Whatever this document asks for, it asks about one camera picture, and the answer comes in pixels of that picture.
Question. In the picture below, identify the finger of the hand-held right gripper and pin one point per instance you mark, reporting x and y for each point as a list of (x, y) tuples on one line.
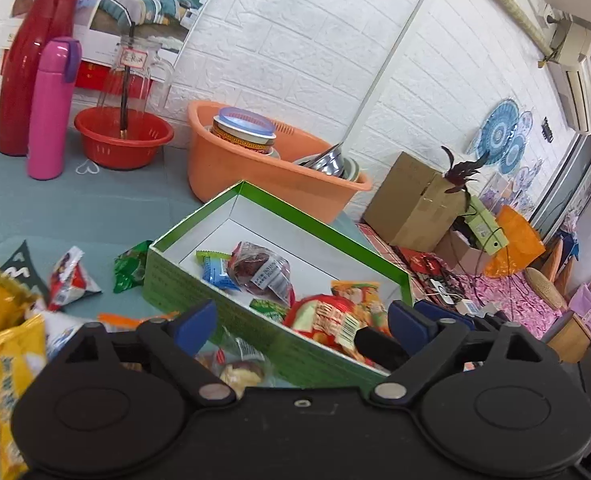
[(448, 311), (378, 350)]

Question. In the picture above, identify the large blue patterned wall plate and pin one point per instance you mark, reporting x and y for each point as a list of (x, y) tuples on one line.
[(498, 127)]

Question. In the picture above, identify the bowl with blue lid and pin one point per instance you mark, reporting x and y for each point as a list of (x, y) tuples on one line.
[(243, 130)]

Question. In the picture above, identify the large cardboard box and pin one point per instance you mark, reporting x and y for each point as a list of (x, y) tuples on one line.
[(410, 205)]

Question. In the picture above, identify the bamboo pole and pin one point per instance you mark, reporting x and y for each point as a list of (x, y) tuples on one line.
[(510, 5)]

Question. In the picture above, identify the air conditioner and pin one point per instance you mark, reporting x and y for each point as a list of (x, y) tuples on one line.
[(578, 75)]

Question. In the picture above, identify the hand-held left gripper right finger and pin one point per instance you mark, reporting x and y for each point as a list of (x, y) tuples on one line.
[(409, 327)]

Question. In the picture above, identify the purple box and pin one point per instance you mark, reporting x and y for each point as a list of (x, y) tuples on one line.
[(589, 302)]

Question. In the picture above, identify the plaid cloth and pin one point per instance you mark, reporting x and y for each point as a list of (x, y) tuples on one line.
[(385, 250)]

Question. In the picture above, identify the medium blue patterned wall plate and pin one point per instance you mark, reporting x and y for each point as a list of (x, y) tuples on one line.
[(514, 156)]

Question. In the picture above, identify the glass pitcher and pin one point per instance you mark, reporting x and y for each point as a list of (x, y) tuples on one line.
[(120, 85)]

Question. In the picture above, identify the wall poster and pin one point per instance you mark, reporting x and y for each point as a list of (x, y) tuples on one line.
[(145, 5)]

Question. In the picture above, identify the white wall pipe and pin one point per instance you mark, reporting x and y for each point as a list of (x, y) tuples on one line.
[(400, 50)]

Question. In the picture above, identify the small blue patterned wall plate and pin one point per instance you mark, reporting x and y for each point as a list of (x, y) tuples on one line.
[(525, 122)]

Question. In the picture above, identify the red thermos jug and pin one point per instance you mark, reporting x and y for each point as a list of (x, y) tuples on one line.
[(25, 70)]

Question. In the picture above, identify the orange plastic basin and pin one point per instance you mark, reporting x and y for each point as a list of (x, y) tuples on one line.
[(255, 180)]

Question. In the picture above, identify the woven straw cushion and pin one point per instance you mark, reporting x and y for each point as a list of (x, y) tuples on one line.
[(545, 287)]

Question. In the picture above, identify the green cardboard box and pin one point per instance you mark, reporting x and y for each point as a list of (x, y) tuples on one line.
[(185, 285)]

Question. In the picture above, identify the dark purple plant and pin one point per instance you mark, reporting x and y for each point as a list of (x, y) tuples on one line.
[(463, 175)]

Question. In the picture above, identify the orange snack packet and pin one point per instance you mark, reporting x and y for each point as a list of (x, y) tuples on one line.
[(360, 300)]

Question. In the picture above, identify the blue snack packet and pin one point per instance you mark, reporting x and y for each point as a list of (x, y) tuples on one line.
[(218, 272)]

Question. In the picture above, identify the white red triangular snack packet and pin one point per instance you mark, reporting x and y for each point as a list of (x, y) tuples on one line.
[(70, 280)]

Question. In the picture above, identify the wooden cabinet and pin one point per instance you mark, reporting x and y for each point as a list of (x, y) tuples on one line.
[(570, 340)]

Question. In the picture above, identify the dark red clear snack packet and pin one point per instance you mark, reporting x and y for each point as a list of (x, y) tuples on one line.
[(260, 272)]

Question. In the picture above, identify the green shoebox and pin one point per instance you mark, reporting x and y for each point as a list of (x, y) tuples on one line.
[(490, 232)]

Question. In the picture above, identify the small cardboard box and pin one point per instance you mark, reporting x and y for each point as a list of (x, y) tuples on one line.
[(463, 257)]

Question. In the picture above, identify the pale ceramic bowl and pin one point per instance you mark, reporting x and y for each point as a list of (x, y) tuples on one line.
[(351, 170)]

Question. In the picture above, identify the red plastic basin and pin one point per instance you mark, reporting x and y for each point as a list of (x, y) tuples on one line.
[(120, 150)]

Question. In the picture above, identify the yellow puffed snack packet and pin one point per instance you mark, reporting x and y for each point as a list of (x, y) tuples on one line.
[(5, 385)]

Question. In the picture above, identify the yellow chip packet red logo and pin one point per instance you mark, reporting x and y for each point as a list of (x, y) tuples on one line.
[(0, 305)]

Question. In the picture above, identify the dark stick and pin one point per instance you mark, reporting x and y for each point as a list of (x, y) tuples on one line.
[(125, 100)]

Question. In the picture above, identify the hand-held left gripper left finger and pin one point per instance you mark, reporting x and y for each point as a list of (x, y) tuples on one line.
[(193, 325)]

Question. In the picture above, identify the steel bowl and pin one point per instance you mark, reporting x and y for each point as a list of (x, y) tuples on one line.
[(325, 162)]

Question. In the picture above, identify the white power strip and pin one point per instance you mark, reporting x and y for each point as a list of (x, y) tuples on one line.
[(463, 305)]

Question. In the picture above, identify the green snack packet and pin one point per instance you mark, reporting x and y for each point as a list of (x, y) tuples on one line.
[(133, 267), (270, 310)]

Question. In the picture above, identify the red gift packets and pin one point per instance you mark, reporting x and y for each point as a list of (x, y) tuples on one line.
[(423, 262)]

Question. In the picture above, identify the pink thermos bottle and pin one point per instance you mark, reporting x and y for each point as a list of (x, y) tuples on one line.
[(50, 120)]

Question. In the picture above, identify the orange plastic bag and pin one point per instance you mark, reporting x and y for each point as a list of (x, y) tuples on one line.
[(518, 245)]

